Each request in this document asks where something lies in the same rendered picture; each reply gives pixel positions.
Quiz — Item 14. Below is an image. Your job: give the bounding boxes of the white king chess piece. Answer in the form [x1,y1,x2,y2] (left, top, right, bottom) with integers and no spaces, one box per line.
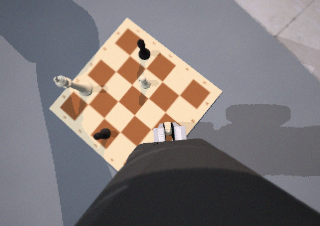
[54,76,93,96]

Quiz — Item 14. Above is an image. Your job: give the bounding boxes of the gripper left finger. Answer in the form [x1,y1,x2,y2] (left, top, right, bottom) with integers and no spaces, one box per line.
[153,123,166,142]

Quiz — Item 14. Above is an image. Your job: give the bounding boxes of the chess board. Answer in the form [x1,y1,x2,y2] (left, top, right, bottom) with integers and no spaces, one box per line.
[49,19,222,171]

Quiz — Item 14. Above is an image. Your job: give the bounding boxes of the white pawn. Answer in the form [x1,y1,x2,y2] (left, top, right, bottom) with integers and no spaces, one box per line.
[139,76,151,89]

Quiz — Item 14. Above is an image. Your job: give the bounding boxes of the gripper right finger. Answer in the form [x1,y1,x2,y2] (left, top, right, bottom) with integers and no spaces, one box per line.
[171,122,187,140]

